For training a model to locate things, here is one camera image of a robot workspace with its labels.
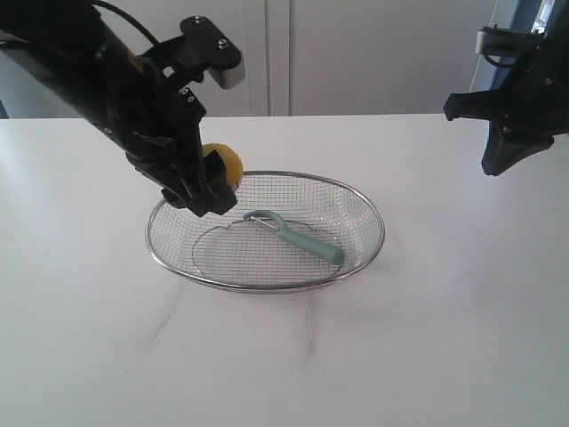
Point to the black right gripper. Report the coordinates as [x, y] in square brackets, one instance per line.
[534, 93]

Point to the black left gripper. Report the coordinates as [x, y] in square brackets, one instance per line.
[156, 121]

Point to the yellow lemon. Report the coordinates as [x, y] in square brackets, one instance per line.
[233, 163]

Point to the teal handled peeler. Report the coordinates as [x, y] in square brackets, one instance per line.
[319, 248]

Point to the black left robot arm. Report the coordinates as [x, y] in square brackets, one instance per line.
[68, 48]

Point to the oval wire mesh basket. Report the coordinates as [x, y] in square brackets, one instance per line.
[229, 253]

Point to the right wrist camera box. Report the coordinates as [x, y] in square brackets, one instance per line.
[505, 42]

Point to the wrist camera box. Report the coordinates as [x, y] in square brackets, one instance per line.
[505, 42]
[206, 48]

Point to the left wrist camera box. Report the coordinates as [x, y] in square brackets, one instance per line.
[206, 48]

